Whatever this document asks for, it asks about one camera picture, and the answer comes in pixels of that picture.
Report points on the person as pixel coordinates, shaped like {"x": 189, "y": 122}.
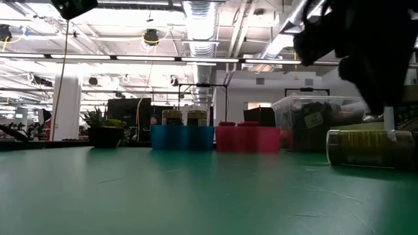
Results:
{"x": 155, "y": 120}

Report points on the low black stand frame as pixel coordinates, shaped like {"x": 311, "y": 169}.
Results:
{"x": 307, "y": 89}

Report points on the black fabric bag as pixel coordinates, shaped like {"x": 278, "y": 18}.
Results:
{"x": 313, "y": 140}

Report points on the black ceiling device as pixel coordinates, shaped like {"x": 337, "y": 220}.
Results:
{"x": 5, "y": 32}

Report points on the black background robot arm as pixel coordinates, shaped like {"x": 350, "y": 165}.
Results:
{"x": 11, "y": 133}

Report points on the white pillar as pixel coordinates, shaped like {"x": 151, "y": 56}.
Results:
{"x": 70, "y": 107}

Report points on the smooth silver air duct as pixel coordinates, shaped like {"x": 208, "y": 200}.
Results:
{"x": 277, "y": 42}

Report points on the long ceiling light bar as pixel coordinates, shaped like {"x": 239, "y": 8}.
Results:
{"x": 147, "y": 58}

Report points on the large black-lid spice jar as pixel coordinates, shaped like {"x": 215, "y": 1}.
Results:
{"x": 365, "y": 150}

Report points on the large black monitor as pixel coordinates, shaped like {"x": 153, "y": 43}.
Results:
{"x": 130, "y": 114}

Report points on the brown-lid glass spice jar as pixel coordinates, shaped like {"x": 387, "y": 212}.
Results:
{"x": 172, "y": 117}
{"x": 197, "y": 118}

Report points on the tall black stand frame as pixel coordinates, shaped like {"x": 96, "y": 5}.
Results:
{"x": 202, "y": 85}

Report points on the clear plastic storage box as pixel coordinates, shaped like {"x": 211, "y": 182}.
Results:
{"x": 284, "y": 107}

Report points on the white paper label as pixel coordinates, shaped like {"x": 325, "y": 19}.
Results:
{"x": 313, "y": 120}

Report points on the blue plastic bin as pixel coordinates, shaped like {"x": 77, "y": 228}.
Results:
{"x": 183, "y": 138}

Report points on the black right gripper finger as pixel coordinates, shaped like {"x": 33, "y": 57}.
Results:
{"x": 390, "y": 91}
{"x": 362, "y": 81}

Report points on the red-lid patterned spice tin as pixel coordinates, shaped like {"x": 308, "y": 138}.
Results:
{"x": 248, "y": 124}
{"x": 226, "y": 124}

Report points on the pink plastic bin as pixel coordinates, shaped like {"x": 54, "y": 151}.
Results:
{"x": 267, "y": 140}

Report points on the ribbed silver air duct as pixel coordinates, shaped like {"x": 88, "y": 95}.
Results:
{"x": 200, "y": 29}

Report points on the succulent plant in black pot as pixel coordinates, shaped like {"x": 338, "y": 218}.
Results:
{"x": 104, "y": 138}

